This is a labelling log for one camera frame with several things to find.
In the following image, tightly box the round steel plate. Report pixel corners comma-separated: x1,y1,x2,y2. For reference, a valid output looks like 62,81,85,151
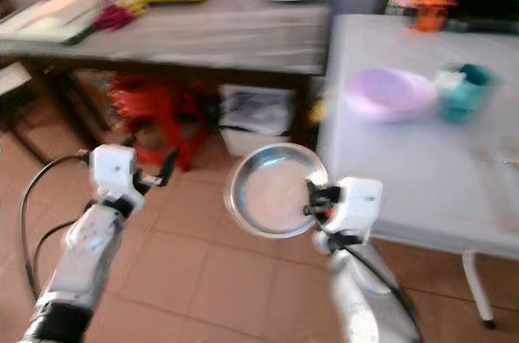
225,143,330,239

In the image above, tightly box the red plastic stool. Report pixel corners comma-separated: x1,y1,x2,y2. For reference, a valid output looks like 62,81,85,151
108,73,209,173

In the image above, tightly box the white folding table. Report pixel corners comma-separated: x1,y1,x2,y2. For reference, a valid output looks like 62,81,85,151
315,14,519,330

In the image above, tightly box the white plastic bin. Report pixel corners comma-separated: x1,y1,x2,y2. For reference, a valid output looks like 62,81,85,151
217,84,298,158

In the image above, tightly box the purple plastic bowl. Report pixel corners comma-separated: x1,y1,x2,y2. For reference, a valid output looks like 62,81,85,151
342,66,440,124

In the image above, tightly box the grey-topped dark table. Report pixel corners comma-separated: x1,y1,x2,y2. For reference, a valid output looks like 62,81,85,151
0,0,333,161

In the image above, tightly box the magenta cloth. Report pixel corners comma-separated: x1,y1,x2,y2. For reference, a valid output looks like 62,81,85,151
92,3,135,34

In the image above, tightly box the dark wooden stool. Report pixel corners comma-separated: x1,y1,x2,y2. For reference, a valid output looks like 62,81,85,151
0,62,43,159

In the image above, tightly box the teal cup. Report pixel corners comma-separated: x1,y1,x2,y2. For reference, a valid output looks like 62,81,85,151
436,62,497,123

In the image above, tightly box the white flat box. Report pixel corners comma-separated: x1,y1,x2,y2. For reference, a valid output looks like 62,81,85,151
0,0,107,45

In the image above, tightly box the orange container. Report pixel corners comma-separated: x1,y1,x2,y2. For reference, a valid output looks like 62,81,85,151
409,0,457,34

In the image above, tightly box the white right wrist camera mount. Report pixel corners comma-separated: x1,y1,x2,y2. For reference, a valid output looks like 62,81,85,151
336,177,384,236

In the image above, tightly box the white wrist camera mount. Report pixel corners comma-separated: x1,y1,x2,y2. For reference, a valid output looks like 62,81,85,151
88,144,139,208
336,177,384,236

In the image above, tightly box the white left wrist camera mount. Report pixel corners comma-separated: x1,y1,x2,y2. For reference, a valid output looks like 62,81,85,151
88,144,139,208

